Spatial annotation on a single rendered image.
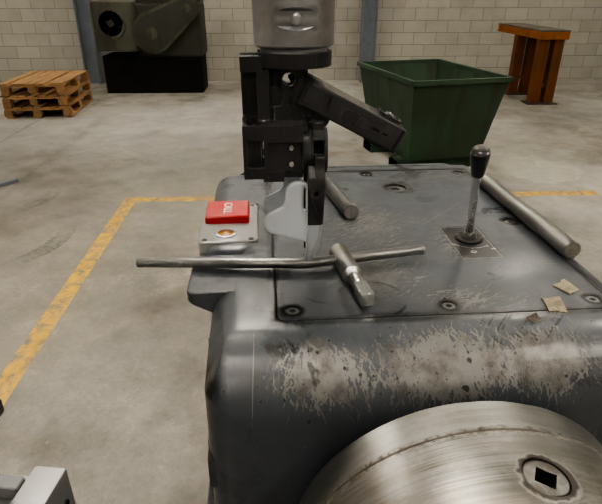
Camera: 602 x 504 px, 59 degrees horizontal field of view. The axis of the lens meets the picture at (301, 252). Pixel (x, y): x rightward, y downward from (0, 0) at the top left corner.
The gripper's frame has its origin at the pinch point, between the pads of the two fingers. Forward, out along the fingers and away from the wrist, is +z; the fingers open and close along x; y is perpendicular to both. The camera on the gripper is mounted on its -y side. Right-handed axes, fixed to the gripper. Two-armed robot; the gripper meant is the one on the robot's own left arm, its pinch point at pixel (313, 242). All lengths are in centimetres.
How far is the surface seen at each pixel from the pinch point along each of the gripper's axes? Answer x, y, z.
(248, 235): -10.9, 7.5, 3.9
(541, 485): 28.2, -13.4, 5.9
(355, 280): 4.8, -3.9, 2.2
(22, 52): -975, 421, 80
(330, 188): -23.2, -4.7, 2.1
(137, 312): -191, 74, 129
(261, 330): 10.7, 6.0, 4.0
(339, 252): -1.1, -3.1, 1.9
